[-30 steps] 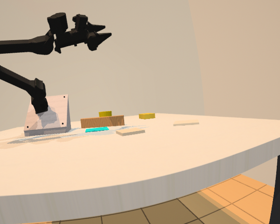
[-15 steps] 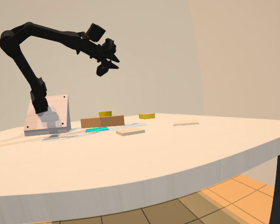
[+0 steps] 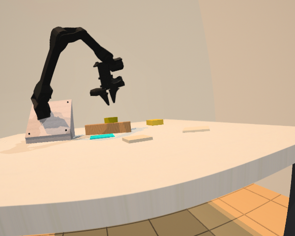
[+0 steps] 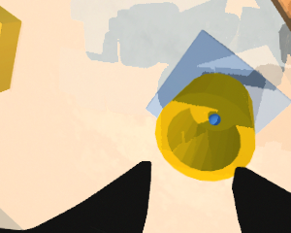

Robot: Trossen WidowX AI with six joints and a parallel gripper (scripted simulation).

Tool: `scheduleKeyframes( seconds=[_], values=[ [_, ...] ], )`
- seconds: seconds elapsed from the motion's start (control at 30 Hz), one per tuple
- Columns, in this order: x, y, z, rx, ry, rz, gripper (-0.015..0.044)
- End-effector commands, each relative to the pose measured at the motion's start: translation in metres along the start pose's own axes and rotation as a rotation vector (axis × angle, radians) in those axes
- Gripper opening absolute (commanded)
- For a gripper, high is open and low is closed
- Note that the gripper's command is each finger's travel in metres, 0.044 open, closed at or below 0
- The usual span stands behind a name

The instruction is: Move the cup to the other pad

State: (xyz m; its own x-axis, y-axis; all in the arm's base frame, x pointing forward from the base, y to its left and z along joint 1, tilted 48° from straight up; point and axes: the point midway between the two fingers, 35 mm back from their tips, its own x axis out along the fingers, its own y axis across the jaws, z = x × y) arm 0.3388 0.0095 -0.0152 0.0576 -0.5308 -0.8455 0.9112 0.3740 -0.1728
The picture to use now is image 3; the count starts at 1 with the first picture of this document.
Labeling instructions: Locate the tan rectangular bar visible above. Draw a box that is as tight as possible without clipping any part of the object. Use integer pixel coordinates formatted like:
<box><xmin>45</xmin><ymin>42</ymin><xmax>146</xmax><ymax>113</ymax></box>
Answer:
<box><xmin>85</xmin><ymin>121</ymin><xmax>131</xmax><ymax>135</ymax></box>

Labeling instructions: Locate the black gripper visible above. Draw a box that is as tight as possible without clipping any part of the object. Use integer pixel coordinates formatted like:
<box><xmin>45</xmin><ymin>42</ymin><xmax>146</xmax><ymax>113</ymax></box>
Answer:
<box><xmin>90</xmin><ymin>73</ymin><xmax>119</xmax><ymax>106</ymax></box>

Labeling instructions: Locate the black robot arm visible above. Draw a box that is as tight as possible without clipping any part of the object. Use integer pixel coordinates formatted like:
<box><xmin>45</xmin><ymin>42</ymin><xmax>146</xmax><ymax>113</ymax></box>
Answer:
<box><xmin>31</xmin><ymin>27</ymin><xmax>124</xmax><ymax>120</ymax></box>

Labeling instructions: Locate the yellow rectangular block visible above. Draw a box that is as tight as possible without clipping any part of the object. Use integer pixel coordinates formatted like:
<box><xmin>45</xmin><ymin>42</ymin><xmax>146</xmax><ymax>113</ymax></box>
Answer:
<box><xmin>146</xmin><ymin>119</ymin><xmax>164</xmax><ymax>126</ymax></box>

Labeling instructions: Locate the yellow cup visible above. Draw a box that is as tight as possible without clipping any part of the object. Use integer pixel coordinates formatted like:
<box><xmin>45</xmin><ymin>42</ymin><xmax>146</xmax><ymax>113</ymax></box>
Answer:
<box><xmin>104</xmin><ymin>117</ymin><xmax>118</xmax><ymax>123</ymax></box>

